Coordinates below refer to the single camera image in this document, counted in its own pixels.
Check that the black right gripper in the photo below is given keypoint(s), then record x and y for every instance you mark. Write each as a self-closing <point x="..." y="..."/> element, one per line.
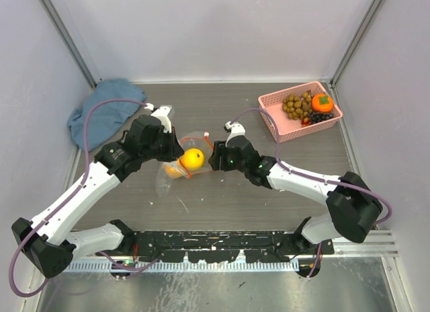
<point x="220" y="150"/>

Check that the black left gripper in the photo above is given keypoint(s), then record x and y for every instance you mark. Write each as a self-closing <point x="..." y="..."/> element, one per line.
<point x="175" y="149"/>

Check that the yellow round fruit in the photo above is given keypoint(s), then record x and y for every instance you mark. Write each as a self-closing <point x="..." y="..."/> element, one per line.
<point x="193" y="159"/>

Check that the clear zip top bag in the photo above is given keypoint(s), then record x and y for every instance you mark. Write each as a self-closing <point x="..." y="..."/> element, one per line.
<point x="200" y="140"/>

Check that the orange-yellow peach fruit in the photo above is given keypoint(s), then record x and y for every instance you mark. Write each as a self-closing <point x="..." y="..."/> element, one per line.
<point x="172" y="172"/>

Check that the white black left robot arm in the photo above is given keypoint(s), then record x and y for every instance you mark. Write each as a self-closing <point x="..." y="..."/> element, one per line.
<point x="48" y="240"/>

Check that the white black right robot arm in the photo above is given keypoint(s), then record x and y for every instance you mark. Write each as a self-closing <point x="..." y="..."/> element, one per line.
<point x="352" y="209"/>

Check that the blue cloth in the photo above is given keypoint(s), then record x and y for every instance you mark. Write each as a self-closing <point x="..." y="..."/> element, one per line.
<point x="104" y="112"/>

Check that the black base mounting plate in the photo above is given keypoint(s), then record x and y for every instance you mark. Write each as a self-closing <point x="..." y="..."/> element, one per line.
<point x="213" y="247"/>

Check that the pink perforated plastic basket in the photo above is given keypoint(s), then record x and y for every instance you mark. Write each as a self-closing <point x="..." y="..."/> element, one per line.
<point x="291" y="129"/>

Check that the brown longan bunch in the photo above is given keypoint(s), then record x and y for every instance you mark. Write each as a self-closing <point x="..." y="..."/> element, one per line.
<point x="298" y="107"/>

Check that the dark grape bunch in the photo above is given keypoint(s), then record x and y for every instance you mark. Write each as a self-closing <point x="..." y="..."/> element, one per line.
<point x="317" y="117"/>

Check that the orange persimmon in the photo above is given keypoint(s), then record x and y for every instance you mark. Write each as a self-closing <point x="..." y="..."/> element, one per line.
<point x="322" y="103"/>

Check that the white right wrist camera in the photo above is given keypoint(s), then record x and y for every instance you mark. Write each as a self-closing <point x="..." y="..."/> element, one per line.
<point x="234" y="129"/>

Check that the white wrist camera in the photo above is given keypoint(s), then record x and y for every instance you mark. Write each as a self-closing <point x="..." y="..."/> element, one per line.
<point x="163" y="113"/>
<point x="234" y="129"/>

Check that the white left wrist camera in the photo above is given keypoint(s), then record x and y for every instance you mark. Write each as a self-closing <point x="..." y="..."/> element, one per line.
<point x="163" y="113"/>

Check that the white slotted cable duct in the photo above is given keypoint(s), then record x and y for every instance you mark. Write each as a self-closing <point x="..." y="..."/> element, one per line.
<point x="240" y="265"/>

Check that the aluminium frame post left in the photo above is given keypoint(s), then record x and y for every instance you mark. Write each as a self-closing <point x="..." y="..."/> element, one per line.
<point x="68" y="41"/>

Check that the aluminium frame post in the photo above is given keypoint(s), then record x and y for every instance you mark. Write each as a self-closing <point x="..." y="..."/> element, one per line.
<point x="359" y="35"/>
<point x="68" y="41"/>

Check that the aluminium frame post right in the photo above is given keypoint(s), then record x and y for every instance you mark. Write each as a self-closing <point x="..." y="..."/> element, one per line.
<point x="359" y="35"/>

